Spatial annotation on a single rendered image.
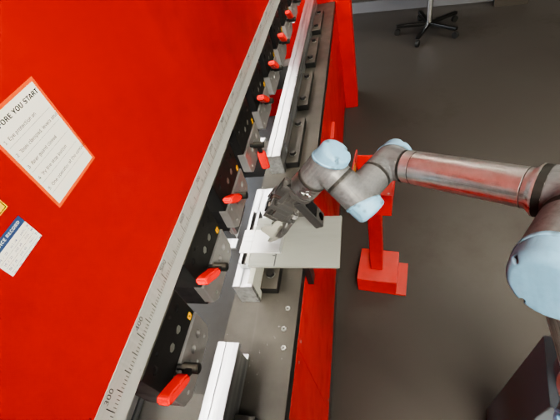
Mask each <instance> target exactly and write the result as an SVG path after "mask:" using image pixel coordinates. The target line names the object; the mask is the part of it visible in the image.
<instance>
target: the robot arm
mask: <svg viewBox="0 0 560 420"><path fill-rule="evenodd" d="M350 160H351V155H350V152H348V149H347V148H346V147H345V146H344V145H343V144H342V143H341V142H339V141H337V140H333V139H328V140H325V141H323V142H322V143H321V144H320V145H319V146H318V147H317V149H315V150H314V151H313V152H312V155H311V156H310V157H309V159H308V160H307V161H306V162H305V163H304V164H303V165H302V167H301V168H300V169H299V170H298V171H297V173H296V174H295V175H294V176H293V178H292V179H290V178H288V177H285V178H284V179H283V180H282V181H281V182H280V183H279V185H278V186H275V187H274V188H273V190H274V192H273V190H272V191H271V192H270V193H269V194H268V195H267V197H268V199H267V202H266V204H265V208H264V211H265V212H264V214H263V216H264V217H266V218H269V219H271V220H272V225H271V226H262V227H261V231H262V232H264V233H265V234H267V235H268V236H269V237H270V238H269V239H268V240H267V241H268V242H273V241H276V240H278V239H279V238H282V237H283V236H284V235H285V234H286V233H287V232H288V231H289V229H290V227H291V226H292V225H293V224H294V223H295V222H296V220H297V219H298V215H299V213H301V214H302V215H303V216H304V217H305V218H306V219H307V220H308V221H309V222H310V223H311V224H312V225H313V226H314V227H315V228H322V227H323V220H324V213H323V212H322V211H321V210H320V208H319V207H318V206H317V205H316V204H315V203H314V202H313V201H312V200H313V199H314V198H315V197H316V196H317V195H318V194H319V193H320V192H321V191H322V190H323V189H325V190H326V191H327V192H328V193H329V194H330V195H331V196H332V197H333V198H334V199H335V200H336V201H337V202H338V203H339V204H340V205H341V206H342V207H343V208H345V209H346V212H347V213H350V214H351V215H352V216H353V217H354V218H356V219H357V220H358V221H359V222H360V223H364V222H366V221H367V220H368V219H370V218H371V217H372V216H373V215H374V214H375V213H376V212H377V211H378V210H379V209H380V208H381V207H382V205H383V204H384V201H383V199H382V198H381V195H380V194H381V193H382V192H383V190H384V189H385V188H386V187H387V186H388V185H389V184H390V183H391V182H392V181H397V182H400V183H408V184H412V185H416V186H420V187H424V188H431V189H435V190H439V191H443V192H447V193H454V194H458V195H462V196H466V197H470V198H476V199H481V200H485V201H489V202H493V203H500V204H503V205H508V206H512V207H515V208H522V209H525V211H526V212H527V214H528V215H529V216H530V217H534V220H533V221H532V223H531V225H530V226H529V228H528V229H527V231H526V232H525V234H524V235H523V237H522V239H521V240H520V241H519V242H518V243H517V244H516V245H515V247H514V248H513V250H512V252H511V254H510V258H509V260H508V262H507V266H506V277H507V282H508V284H509V286H510V288H511V289H512V291H513V292H514V294H515V295H516V296H517V297H518V298H523V299H524V303H525V304H526V305H527V306H529V307H530V308H531V309H533V310H534V311H536V312H538V313H541V314H542V315H545V316H546V319H547V324H548V326H549V330H550V333H551V336H552V341H553V344H554V347H555V350H556V354H557V357H556V359H555V361H554V364H553V371H554V376H555V378H556V380H557V381H556V385H557V392H558V395H559V403H558V405H557V407H556V408H554V411H555V412H554V414H553V420H560V164H554V163H544V164H543V165H541V166H539V167H529V166H522V165H516V164H510V163H504V162H492V161H486V160H479V159H473V158H467V157H455V156H449V155H443V154H437V153H430V152H419V151H413V150H412V149H411V147H410V146H409V145H408V144H407V143H406V142H403V141H402V140H401V139H397V138H394V139H391V140H389V141H387V142H386V143H385V144H384V145H382V146H381V147H380V148H379V149H378V150H377V151H376V152H375V153H374V154H373V155H372V156H371V157H370V158H369V159H368V160H367V161H366V162H365V163H364V164H363V165H362V166H361V167H360V168H359V169H358V170H357V171H356V172H354V171H353V170H352V169H351V168H350V167H349V166H348V164H349V162H350ZM283 222H284V223H283Z"/></svg>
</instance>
